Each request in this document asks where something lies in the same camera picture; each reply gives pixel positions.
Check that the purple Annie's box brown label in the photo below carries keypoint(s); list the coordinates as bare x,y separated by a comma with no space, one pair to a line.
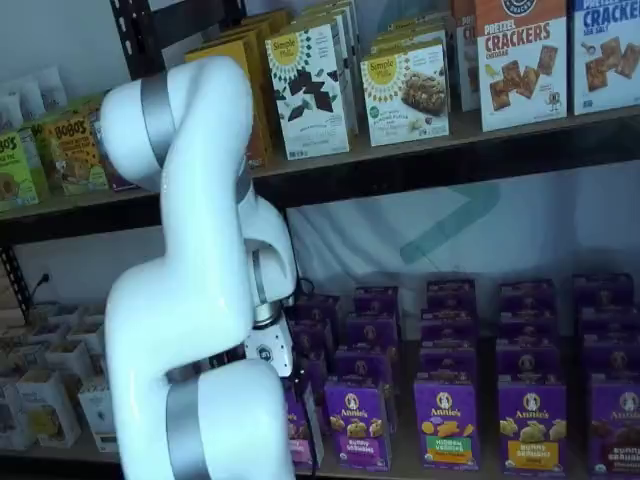
615,430
612,360
609,322
604,290

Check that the purple Annie's box yellow label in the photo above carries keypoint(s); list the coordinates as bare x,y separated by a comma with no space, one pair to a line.
527,327
527,362
526,296
532,430

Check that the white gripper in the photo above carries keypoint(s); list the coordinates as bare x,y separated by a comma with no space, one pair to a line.
265,347

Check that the orange pretzel crackers box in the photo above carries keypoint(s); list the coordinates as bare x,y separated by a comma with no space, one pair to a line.
522,65
465,55

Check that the white wall outlet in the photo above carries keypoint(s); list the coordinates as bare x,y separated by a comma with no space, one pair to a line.
46,278

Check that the Simple Mills dark chocolate box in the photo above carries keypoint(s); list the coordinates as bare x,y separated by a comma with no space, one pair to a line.
310,90
352,60

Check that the Simple Mills yellow cookie box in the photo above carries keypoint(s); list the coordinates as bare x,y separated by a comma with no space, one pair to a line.
405,95
410,32

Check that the purple Annie's box green label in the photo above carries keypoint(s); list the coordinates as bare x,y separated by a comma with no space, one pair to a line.
448,360
450,295
446,425
448,327

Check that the green Bobo's box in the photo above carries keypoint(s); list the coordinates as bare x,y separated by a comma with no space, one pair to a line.
17,170

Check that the purple Annie's box violet label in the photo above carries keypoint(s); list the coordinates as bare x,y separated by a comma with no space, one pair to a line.
357,425
376,300
362,362
372,330

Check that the white box with black print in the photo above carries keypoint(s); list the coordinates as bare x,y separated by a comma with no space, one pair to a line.
15,417
47,407
97,410
82,330
70,357

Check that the yellow Bobo's box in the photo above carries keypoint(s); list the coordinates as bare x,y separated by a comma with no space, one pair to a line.
75,155

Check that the white stand-up pouch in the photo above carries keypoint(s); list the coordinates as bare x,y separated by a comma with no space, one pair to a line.
9,107
52,87
30,100

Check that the blue pretzel crackers box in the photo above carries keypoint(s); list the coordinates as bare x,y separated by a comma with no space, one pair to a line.
607,55

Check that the white backdrop sheet teal mark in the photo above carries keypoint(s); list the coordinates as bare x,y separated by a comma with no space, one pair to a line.
550,225

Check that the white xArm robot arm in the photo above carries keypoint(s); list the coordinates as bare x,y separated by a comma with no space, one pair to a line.
200,250

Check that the purple Annie's box pink label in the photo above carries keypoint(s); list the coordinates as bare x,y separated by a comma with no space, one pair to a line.
320,307
317,365
310,335
294,425

